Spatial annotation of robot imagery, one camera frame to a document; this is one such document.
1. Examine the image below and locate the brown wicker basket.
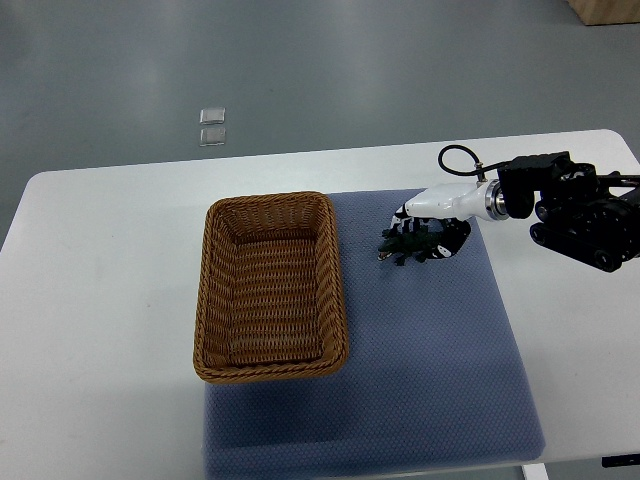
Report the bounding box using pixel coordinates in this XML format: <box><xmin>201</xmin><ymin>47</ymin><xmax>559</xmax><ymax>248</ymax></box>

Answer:
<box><xmin>193</xmin><ymin>191</ymin><xmax>349</xmax><ymax>384</ymax></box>

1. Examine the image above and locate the dark toy crocodile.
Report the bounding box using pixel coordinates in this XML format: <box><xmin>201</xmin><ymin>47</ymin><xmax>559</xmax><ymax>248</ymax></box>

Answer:
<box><xmin>377</xmin><ymin>219</ymin><xmax>454</xmax><ymax>266</ymax></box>

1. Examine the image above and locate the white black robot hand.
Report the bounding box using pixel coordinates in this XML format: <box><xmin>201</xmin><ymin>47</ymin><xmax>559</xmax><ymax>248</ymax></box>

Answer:
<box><xmin>388</xmin><ymin>180</ymin><xmax>509</xmax><ymax>256</ymax></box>

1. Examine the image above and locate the clear floor plate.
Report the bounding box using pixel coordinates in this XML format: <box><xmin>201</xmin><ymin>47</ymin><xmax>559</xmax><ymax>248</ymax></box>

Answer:
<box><xmin>199</xmin><ymin>107</ymin><xmax>226</xmax><ymax>125</ymax></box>
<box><xmin>199</xmin><ymin>127</ymin><xmax>226</xmax><ymax>146</ymax></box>

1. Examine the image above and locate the white table leg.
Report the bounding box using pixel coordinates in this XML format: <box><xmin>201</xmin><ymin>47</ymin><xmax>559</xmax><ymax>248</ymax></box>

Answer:
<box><xmin>521</xmin><ymin>463</ymin><xmax>549</xmax><ymax>480</ymax></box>

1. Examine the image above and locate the wooden box corner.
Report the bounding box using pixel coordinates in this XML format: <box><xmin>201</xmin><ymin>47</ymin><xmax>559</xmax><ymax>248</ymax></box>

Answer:
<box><xmin>568</xmin><ymin>0</ymin><xmax>639</xmax><ymax>26</ymax></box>

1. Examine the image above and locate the blue grey textured mat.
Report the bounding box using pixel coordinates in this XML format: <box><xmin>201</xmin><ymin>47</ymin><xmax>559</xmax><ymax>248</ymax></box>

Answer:
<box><xmin>202</xmin><ymin>190</ymin><xmax>545</xmax><ymax>479</ymax></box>

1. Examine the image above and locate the lower clear floor plate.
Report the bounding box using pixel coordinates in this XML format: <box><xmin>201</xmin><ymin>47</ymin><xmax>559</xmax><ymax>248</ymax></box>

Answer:
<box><xmin>199</xmin><ymin>127</ymin><xmax>226</xmax><ymax>146</ymax></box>

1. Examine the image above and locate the upper clear floor plate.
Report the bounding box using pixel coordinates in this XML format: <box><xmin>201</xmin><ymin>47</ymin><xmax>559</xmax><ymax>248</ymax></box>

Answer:
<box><xmin>199</xmin><ymin>107</ymin><xmax>226</xmax><ymax>125</ymax></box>

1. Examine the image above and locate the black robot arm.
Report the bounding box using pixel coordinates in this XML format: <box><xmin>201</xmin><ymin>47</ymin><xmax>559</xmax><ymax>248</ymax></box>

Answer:
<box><xmin>497</xmin><ymin>151</ymin><xmax>639</xmax><ymax>273</ymax></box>

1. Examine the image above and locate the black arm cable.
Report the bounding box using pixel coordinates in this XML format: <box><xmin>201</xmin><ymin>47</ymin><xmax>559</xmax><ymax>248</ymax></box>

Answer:
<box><xmin>437</xmin><ymin>144</ymin><xmax>514</xmax><ymax>184</ymax></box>

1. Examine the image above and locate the black table edge bracket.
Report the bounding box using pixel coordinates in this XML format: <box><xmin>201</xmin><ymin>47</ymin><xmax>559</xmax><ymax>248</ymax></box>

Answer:
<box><xmin>601</xmin><ymin>453</ymin><xmax>640</xmax><ymax>468</ymax></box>

